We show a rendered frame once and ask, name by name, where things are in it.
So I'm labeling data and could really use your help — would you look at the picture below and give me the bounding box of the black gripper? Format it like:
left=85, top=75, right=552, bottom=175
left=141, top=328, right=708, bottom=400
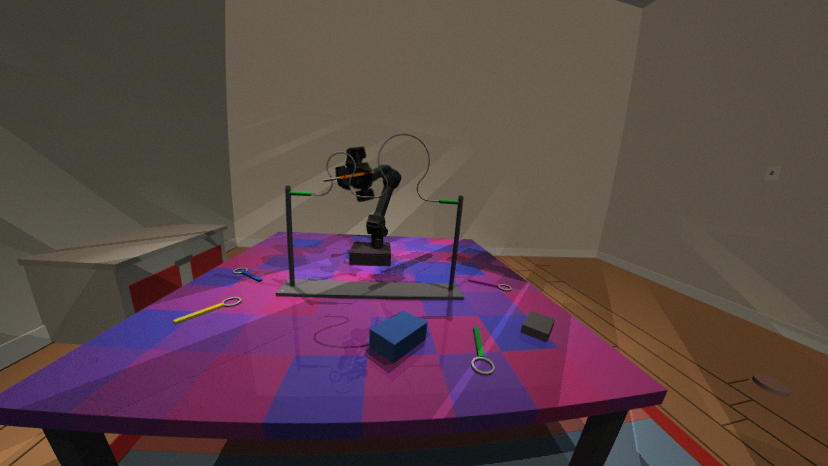
left=346, top=146, right=375, bottom=202

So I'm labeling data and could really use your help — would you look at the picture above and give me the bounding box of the green flat bar with grey loop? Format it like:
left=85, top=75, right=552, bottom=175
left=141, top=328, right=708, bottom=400
left=471, top=327, right=495, bottom=375

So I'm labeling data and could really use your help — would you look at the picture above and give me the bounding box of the blue-handled metal ring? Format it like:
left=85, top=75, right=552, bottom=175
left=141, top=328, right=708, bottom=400
left=233, top=267, right=262, bottom=282

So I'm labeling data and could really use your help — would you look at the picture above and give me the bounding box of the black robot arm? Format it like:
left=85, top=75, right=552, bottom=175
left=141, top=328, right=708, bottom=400
left=335, top=156, right=401, bottom=248

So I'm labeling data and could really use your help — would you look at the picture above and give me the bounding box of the yellow stick with grey loop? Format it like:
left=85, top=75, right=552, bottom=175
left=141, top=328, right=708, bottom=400
left=173, top=297, right=242, bottom=324

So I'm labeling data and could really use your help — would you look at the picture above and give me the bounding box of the blue rectangular block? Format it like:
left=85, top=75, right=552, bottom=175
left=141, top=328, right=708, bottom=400
left=369, top=310, right=428, bottom=363

